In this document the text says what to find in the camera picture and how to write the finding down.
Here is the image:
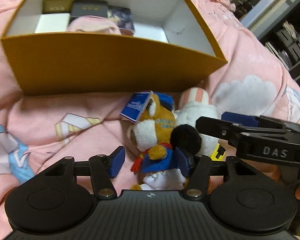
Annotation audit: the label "white plush striped ears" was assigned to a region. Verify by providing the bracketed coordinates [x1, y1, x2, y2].
[174, 87, 225, 161]

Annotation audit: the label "dark bookshelf with items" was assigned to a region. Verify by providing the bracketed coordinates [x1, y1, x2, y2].
[261, 3, 300, 86]

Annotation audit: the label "blue paper hang tag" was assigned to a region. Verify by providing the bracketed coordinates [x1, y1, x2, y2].
[120, 91, 153, 123]

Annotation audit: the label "pink mini backpack pouch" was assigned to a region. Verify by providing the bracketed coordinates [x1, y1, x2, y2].
[66, 16, 121, 35]

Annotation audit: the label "pink printed bed duvet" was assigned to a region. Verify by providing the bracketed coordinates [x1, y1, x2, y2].
[0, 0, 300, 240]

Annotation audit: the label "orange cardboard storage box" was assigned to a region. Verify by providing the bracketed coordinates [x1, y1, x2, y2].
[1, 0, 227, 96]

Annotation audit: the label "purple illustrated card box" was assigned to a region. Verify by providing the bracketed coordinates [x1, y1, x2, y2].
[108, 5, 135, 36]

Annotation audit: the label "white flat box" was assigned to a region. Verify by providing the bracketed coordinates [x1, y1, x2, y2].
[34, 13, 70, 34]

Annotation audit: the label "gold textured gift box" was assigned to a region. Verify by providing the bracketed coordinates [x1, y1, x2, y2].
[43, 0, 74, 14]

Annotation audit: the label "black box gold lettering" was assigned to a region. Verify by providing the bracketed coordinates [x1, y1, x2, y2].
[70, 0, 108, 21]

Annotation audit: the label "brown plush toy blue outfit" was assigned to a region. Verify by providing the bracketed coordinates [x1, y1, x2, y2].
[129, 92, 189, 191]

